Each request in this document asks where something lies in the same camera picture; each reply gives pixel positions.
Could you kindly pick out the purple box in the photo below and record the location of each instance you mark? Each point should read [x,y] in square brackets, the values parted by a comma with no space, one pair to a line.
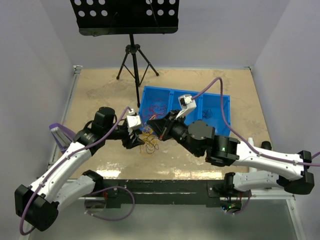
[62,135]

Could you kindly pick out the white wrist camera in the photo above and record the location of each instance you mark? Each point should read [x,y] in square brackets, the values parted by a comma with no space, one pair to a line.
[133,120]
[187,105]

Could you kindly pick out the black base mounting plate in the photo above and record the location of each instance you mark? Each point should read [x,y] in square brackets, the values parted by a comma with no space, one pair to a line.
[208,193]

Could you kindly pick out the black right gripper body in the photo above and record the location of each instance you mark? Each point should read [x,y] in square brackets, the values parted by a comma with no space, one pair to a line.
[173,127]

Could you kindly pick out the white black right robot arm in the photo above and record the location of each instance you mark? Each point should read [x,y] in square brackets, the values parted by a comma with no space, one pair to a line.
[273,169]

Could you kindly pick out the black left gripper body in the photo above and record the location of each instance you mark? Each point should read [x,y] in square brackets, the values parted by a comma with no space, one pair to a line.
[124,135]

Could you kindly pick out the blue three-compartment plastic bin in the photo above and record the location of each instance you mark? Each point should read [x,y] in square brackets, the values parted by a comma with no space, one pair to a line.
[158,101]

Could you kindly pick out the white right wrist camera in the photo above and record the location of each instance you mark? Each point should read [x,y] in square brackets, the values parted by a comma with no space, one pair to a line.
[187,105]

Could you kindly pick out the black music stand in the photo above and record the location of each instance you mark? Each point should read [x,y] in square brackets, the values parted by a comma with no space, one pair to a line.
[127,17]

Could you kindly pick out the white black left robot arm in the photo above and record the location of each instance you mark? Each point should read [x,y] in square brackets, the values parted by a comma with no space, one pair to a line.
[40,203]

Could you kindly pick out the black microphone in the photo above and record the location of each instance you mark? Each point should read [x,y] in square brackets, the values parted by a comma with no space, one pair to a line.
[266,145]

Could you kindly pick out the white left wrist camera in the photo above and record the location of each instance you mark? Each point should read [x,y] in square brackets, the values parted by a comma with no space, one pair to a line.
[133,120]

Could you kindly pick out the white microphone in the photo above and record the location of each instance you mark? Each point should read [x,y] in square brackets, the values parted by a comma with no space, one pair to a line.
[251,142]

